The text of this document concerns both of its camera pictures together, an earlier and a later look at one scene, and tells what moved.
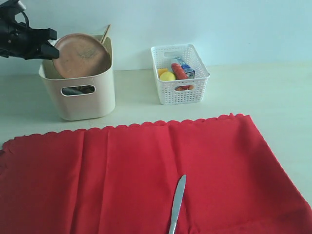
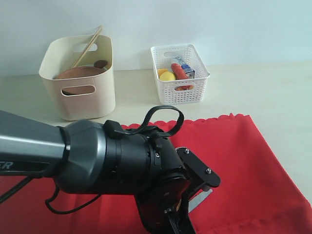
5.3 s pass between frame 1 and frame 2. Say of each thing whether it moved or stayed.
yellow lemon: stayed
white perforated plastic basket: stayed
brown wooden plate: moved
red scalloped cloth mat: stayed
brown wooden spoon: moved
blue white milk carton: stayed
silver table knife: moved
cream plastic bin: stayed
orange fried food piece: stayed
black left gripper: moved
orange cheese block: stayed
